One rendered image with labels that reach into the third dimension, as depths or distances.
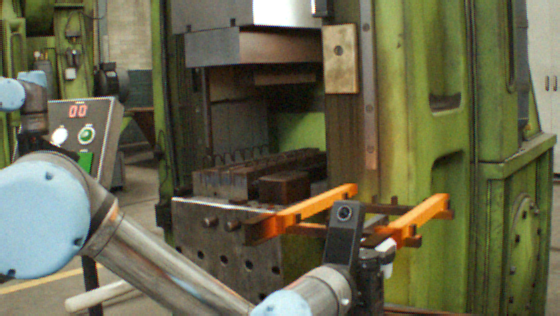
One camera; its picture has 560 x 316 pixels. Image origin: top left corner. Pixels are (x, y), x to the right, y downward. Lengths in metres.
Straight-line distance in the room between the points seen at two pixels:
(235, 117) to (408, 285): 0.78
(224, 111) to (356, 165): 0.53
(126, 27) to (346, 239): 9.89
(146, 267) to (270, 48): 0.94
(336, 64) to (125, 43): 9.21
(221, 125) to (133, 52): 8.86
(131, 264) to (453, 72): 1.23
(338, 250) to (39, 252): 0.42
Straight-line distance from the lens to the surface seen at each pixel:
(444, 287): 1.88
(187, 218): 1.62
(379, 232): 0.98
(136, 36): 10.71
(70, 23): 6.59
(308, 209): 1.21
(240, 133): 1.90
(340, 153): 1.51
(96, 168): 1.77
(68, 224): 0.61
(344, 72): 1.46
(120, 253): 0.77
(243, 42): 1.51
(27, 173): 0.60
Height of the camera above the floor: 1.24
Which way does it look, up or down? 8 degrees down
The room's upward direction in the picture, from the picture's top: 3 degrees counter-clockwise
